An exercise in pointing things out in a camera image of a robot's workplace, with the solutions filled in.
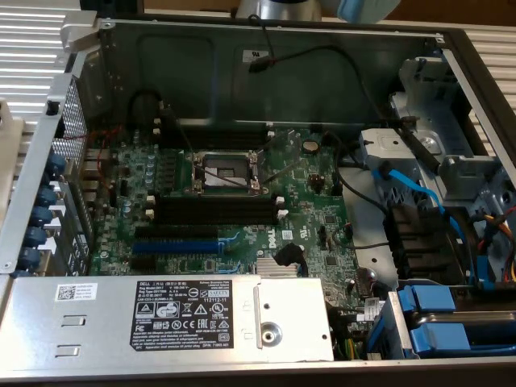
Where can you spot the silver aluminium corner bracket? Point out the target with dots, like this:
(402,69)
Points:
(78,30)

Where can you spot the blue card retention clip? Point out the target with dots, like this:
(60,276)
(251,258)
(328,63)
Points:
(43,215)
(57,165)
(36,235)
(49,195)
(30,257)

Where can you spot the silver finned chipset heatsink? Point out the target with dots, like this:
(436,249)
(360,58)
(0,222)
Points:
(278,268)

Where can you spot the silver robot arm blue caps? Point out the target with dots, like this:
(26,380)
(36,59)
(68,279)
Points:
(258,8)

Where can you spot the silver power supply unit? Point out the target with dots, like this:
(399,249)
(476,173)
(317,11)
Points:
(101,318)

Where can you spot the round coin battery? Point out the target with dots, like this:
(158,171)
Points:
(310,145)

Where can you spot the black power supply label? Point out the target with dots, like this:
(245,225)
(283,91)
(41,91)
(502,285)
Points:
(181,314)

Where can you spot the long black expansion slot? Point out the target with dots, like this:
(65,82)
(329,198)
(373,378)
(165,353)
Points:
(177,231)

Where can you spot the metal rear port block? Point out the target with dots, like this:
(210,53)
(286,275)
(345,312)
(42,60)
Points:
(94,169)

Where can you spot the thin metal locking lever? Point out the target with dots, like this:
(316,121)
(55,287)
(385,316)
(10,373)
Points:
(280,171)
(221,176)

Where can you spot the blue expansion slot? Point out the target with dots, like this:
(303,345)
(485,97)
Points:
(177,246)

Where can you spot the green Dell motherboard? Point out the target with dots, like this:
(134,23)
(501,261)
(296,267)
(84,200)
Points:
(306,201)

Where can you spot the grey metal disk bay cage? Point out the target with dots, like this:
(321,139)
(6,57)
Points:
(463,173)

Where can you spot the CPU socket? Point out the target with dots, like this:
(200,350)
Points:
(225,173)

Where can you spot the open PC case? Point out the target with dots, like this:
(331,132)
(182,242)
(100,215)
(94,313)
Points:
(282,92)

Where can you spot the black ribbed fan shroud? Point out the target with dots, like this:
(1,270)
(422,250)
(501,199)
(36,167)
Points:
(419,242)

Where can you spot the short black expansion slot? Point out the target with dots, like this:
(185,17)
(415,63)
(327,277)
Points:
(143,263)

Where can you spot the white barcode sticker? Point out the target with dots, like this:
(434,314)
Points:
(76,292)

